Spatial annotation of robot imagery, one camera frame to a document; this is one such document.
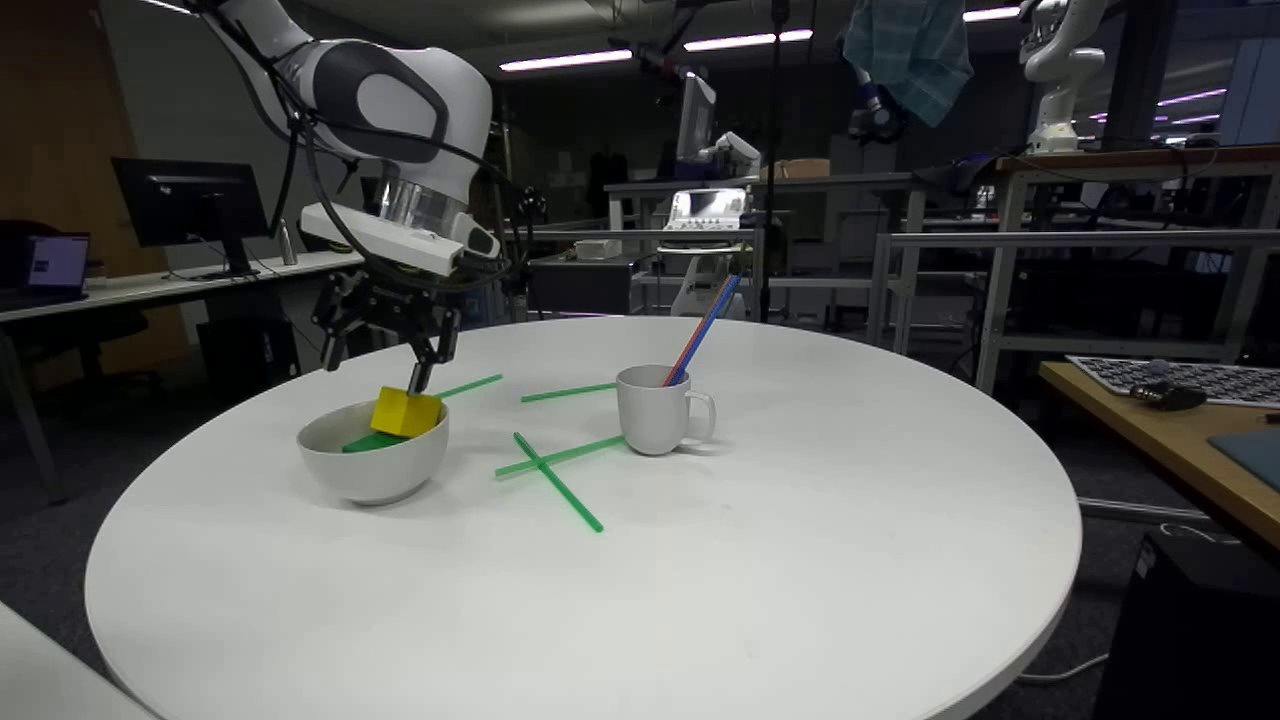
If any black computer monitor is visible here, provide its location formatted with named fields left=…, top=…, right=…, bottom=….
left=110, top=155, right=269, bottom=276

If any green straw in bowl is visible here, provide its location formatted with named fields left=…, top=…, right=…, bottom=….
left=339, top=434, right=400, bottom=451

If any metal frame workbench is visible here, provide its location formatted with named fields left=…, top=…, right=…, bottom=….
left=871, top=143, right=1280, bottom=391

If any laptop with purple screen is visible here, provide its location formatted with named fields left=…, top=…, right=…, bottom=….
left=0, top=225, right=87, bottom=310

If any green straw near mug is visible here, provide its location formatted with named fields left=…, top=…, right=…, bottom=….
left=519, top=379, right=617, bottom=410

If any white mug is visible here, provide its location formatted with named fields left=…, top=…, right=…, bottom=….
left=617, top=365, right=714, bottom=455

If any keyboard on desk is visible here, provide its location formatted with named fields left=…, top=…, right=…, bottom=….
left=1072, top=358, right=1280, bottom=410

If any yellow block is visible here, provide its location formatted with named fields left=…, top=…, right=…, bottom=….
left=369, top=390, right=442, bottom=442

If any black computer mouse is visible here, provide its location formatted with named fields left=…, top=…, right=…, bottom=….
left=1133, top=384, right=1208, bottom=411

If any long green straw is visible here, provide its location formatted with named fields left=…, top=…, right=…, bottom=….
left=512, top=434, right=602, bottom=532

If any white bowl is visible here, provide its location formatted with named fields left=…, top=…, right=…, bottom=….
left=294, top=401, right=447, bottom=504

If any white table corner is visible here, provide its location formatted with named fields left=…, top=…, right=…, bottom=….
left=0, top=603, right=153, bottom=720

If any white medical cart machine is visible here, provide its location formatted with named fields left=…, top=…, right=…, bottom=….
left=664, top=74, right=764, bottom=317

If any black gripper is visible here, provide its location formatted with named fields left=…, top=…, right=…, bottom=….
left=315, top=260, right=459, bottom=398

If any blue pink straw in mug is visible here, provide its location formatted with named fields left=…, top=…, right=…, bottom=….
left=664, top=274, right=744, bottom=384

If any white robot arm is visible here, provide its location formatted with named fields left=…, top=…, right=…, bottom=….
left=178, top=0, right=502, bottom=398

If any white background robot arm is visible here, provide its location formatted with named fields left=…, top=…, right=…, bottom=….
left=1021, top=0, right=1109, bottom=155

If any wooden desk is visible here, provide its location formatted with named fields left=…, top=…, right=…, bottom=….
left=1039, top=360, right=1280, bottom=552

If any white round table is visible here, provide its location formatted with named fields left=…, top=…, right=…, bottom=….
left=84, top=317, right=1085, bottom=720

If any teal cloth hanging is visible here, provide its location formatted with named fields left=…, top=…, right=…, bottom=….
left=845, top=0, right=973, bottom=130

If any short green straw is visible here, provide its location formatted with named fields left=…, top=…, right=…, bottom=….
left=493, top=436, right=624, bottom=482

